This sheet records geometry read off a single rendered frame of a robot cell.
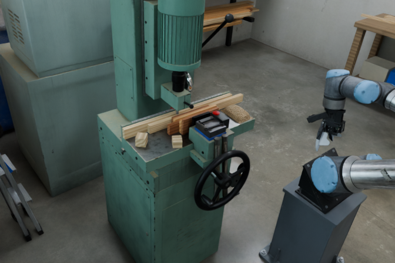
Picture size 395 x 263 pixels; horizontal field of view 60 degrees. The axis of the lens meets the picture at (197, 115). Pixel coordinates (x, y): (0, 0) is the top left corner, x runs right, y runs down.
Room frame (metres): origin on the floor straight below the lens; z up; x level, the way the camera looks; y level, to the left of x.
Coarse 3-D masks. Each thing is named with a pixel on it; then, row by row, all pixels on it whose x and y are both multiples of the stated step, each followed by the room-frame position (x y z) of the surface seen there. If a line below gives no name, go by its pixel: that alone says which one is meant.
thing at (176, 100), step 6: (162, 84) 1.36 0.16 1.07; (168, 84) 1.36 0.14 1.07; (162, 90) 1.34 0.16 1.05; (168, 90) 1.31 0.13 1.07; (186, 90) 1.32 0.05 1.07; (162, 96) 1.34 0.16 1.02; (168, 96) 1.31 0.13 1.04; (174, 96) 1.27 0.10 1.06; (180, 96) 1.26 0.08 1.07; (186, 96) 1.28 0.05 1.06; (168, 102) 1.31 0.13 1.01; (174, 102) 1.27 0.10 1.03; (180, 102) 1.26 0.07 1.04; (174, 108) 1.27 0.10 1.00; (180, 108) 1.26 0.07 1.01
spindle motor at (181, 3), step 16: (160, 0) 1.26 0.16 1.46; (176, 0) 1.22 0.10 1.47; (192, 0) 1.24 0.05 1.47; (160, 16) 1.27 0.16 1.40; (176, 16) 1.23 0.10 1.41; (192, 16) 1.24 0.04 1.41; (160, 32) 1.27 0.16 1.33; (176, 32) 1.23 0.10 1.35; (192, 32) 1.24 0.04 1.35; (160, 48) 1.27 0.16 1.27; (176, 48) 1.23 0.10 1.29; (192, 48) 1.25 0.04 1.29; (160, 64) 1.26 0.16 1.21; (176, 64) 1.23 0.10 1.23; (192, 64) 1.25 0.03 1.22
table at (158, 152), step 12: (252, 120) 1.39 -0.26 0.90; (156, 132) 1.23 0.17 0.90; (240, 132) 1.35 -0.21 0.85; (132, 144) 1.13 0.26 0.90; (156, 144) 1.14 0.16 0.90; (168, 144) 1.15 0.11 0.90; (192, 144) 1.16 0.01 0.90; (132, 156) 1.11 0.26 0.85; (144, 156) 1.06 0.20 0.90; (156, 156) 1.06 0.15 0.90; (168, 156) 1.09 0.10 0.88; (180, 156) 1.13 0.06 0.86; (192, 156) 1.14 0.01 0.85; (144, 168) 1.03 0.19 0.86; (156, 168) 1.05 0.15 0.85
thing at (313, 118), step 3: (324, 111) 1.38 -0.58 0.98; (312, 114) 1.40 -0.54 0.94; (315, 114) 1.39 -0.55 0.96; (318, 114) 1.36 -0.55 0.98; (321, 114) 1.35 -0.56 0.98; (324, 114) 1.34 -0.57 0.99; (327, 114) 1.33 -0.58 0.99; (309, 117) 1.38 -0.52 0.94; (312, 117) 1.37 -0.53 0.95; (315, 117) 1.36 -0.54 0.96; (318, 117) 1.35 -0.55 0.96; (321, 117) 1.34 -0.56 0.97; (324, 117) 1.33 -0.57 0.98; (309, 120) 1.37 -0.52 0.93; (312, 120) 1.36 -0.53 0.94; (315, 120) 1.36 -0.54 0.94
